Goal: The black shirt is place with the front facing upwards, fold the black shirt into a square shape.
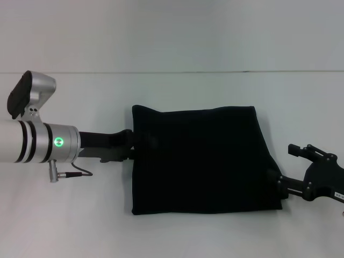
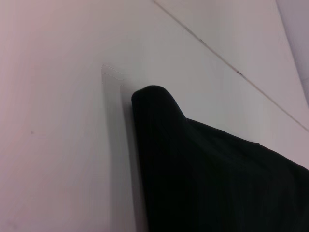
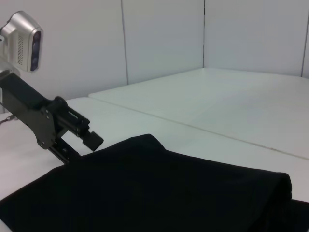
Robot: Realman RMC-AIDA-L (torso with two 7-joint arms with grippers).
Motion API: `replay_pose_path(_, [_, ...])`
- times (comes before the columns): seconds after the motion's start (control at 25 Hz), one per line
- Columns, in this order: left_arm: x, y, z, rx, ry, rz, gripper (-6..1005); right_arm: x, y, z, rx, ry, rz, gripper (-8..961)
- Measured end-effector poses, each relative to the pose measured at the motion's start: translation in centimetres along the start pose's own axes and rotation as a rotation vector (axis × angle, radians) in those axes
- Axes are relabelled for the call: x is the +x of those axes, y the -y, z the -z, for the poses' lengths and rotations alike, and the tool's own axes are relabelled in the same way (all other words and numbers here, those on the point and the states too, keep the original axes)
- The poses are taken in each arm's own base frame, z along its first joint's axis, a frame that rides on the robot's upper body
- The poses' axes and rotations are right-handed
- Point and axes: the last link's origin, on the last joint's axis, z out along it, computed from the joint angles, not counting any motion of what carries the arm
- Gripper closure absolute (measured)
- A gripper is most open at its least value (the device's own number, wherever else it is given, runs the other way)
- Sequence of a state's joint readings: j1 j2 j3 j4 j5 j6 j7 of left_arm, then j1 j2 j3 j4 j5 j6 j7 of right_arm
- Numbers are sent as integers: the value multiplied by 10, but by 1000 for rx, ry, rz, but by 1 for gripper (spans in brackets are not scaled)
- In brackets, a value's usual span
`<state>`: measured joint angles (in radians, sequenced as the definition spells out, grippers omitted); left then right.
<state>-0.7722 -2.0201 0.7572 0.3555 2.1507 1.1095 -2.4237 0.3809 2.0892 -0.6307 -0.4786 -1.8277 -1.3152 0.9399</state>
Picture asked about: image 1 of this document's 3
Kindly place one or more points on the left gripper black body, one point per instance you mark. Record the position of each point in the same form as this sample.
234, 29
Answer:
102, 145

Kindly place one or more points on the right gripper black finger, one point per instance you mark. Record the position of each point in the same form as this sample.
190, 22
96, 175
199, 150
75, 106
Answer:
289, 185
306, 151

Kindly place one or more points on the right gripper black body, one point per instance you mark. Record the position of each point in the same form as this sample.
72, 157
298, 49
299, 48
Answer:
325, 177

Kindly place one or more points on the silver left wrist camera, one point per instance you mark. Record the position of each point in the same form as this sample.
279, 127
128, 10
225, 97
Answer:
29, 91

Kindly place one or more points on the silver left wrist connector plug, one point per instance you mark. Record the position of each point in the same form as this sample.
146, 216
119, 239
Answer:
53, 170

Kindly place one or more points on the black shirt with FREE print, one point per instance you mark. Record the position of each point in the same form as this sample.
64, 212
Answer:
204, 161

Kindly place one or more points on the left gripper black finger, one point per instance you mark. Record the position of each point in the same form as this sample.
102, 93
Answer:
129, 146

